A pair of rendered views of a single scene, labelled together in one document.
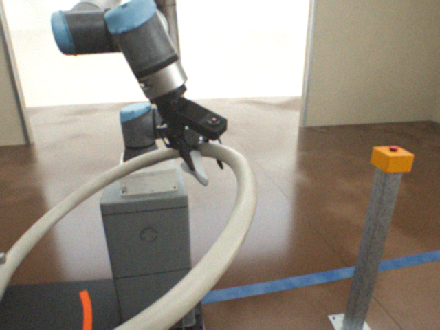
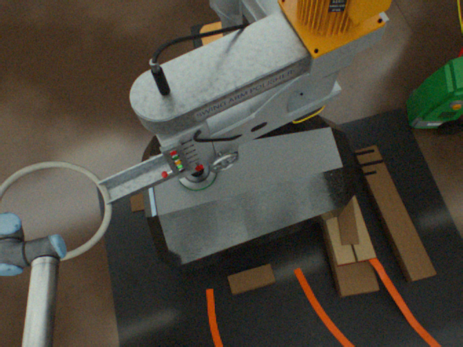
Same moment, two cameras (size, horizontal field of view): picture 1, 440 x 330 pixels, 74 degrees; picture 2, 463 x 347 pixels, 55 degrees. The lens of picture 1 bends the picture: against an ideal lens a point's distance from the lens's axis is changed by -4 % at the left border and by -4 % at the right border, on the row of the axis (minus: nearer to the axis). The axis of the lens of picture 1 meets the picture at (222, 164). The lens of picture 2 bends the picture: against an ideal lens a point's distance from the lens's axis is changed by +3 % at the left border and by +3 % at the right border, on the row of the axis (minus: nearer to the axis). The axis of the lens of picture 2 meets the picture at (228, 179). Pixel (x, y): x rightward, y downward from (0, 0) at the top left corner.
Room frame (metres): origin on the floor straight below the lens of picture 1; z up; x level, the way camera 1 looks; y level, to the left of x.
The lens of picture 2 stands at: (1.06, 1.02, 3.06)
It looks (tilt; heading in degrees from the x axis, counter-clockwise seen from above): 71 degrees down; 184
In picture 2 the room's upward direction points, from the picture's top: 12 degrees counter-clockwise
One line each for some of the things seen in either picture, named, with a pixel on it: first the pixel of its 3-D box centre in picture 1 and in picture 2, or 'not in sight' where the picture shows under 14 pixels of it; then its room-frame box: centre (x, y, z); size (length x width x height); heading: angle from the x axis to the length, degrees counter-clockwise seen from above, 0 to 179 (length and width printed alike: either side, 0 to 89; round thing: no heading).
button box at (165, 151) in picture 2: not in sight; (176, 159); (0.35, 0.77, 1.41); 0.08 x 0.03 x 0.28; 109
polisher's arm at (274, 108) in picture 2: not in sight; (263, 102); (0.11, 1.18, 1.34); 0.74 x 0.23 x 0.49; 109
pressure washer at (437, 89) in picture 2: not in sight; (457, 82); (-0.31, 2.52, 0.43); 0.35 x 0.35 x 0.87; 82
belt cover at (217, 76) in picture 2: not in sight; (253, 63); (0.11, 1.13, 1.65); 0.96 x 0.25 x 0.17; 109
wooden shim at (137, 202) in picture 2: not in sight; (136, 195); (0.01, 0.24, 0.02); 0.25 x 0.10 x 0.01; 6
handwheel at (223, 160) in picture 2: not in sight; (221, 156); (0.30, 0.95, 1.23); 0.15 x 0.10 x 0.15; 109
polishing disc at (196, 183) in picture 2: not in sight; (196, 170); (0.22, 0.80, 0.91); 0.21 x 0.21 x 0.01
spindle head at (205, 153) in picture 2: not in sight; (199, 127); (0.20, 0.88, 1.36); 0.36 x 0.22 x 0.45; 109
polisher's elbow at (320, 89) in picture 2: not in sight; (315, 70); (0.01, 1.42, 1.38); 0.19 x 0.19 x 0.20
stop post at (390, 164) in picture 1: (370, 251); not in sight; (1.22, -0.74, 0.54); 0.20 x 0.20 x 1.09; 7
